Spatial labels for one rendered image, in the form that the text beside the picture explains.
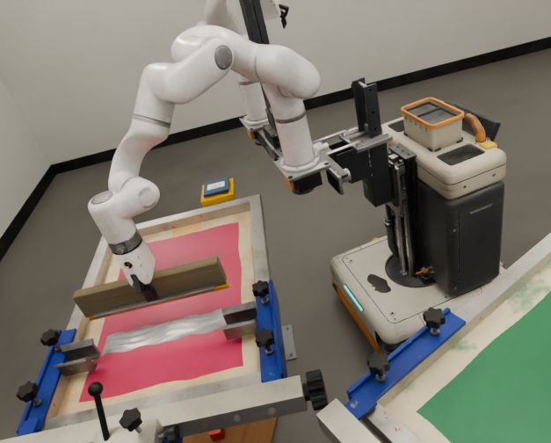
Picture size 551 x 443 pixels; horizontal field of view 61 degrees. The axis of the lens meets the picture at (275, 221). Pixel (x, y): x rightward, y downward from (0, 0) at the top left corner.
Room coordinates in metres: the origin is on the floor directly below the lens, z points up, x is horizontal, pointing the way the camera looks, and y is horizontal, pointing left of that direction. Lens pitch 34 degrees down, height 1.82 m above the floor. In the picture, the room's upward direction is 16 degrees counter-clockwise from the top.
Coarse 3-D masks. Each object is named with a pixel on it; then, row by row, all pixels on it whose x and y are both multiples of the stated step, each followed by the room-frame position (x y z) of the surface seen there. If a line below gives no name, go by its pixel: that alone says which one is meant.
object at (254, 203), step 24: (168, 216) 1.44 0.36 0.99; (192, 216) 1.40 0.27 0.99; (216, 216) 1.39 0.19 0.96; (264, 216) 1.32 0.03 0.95; (264, 240) 1.14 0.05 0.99; (96, 264) 1.27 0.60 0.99; (264, 264) 1.03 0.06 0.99; (216, 384) 0.67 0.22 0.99; (240, 384) 0.65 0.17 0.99; (96, 408) 0.70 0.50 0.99; (120, 408) 0.68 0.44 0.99; (144, 408) 0.66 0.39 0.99
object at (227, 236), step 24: (192, 240) 1.30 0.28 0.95; (216, 240) 1.26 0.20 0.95; (240, 264) 1.10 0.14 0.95; (240, 288) 1.00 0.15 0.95; (192, 312) 0.96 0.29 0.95; (192, 336) 0.87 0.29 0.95; (216, 336) 0.85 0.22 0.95; (168, 360) 0.81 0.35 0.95; (192, 360) 0.79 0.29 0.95; (216, 360) 0.77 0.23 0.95; (240, 360) 0.75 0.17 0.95
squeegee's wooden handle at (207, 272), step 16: (160, 272) 0.93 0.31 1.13; (176, 272) 0.92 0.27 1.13; (192, 272) 0.91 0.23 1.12; (208, 272) 0.91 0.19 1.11; (224, 272) 0.93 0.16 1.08; (96, 288) 0.95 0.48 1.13; (112, 288) 0.93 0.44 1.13; (128, 288) 0.93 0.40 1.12; (160, 288) 0.92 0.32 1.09; (176, 288) 0.92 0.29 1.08; (192, 288) 0.91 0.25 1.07; (80, 304) 0.94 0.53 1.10; (96, 304) 0.93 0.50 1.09; (112, 304) 0.93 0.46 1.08; (128, 304) 0.93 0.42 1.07
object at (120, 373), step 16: (160, 240) 1.36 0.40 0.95; (176, 240) 1.33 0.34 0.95; (160, 256) 1.26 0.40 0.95; (176, 256) 1.24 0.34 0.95; (112, 320) 1.02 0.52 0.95; (128, 320) 1.00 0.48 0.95; (144, 320) 0.98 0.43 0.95; (160, 320) 0.96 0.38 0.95; (112, 352) 0.89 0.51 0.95; (128, 352) 0.87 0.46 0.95; (144, 352) 0.86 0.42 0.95; (160, 352) 0.84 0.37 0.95; (96, 368) 0.85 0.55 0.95; (112, 368) 0.84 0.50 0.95; (128, 368) 0.82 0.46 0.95; (144, 368) 0.81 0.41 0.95; (160, 368) 0.79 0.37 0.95; (112, 384) 0.79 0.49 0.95; (128, 384) 0.77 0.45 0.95; (144, 384) 0.76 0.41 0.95; (80, 400) 0.77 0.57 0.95
